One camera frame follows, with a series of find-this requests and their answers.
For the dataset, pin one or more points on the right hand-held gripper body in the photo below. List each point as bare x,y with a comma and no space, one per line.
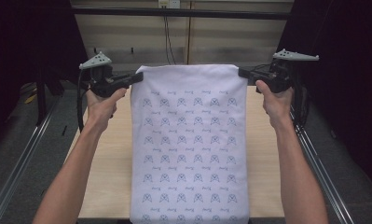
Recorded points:
278,79

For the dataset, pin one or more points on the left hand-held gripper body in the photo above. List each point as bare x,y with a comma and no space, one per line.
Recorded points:
101,84

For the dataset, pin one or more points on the white patterned towel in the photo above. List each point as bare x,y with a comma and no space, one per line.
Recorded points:
190,140

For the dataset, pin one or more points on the person's left hand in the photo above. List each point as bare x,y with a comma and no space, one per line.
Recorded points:
101,109

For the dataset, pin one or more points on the person's right hand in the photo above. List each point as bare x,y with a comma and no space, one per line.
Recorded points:
278,105

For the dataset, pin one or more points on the small black stick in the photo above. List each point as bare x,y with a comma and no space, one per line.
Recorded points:
64,130

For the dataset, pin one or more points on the black metal stand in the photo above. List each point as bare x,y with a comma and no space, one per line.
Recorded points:
40,102

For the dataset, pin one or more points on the black curtain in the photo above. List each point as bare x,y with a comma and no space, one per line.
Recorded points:
342,93
25,40

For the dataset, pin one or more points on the yellow tool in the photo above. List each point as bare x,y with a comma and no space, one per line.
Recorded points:
30,99

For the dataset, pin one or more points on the black horizontal metal bar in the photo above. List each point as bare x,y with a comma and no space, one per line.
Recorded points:
180,13

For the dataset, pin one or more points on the white wall outlet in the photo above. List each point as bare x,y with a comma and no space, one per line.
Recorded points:
169,3

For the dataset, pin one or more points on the aluminium floor rail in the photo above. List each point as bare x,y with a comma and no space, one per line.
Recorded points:
326,180
19,165

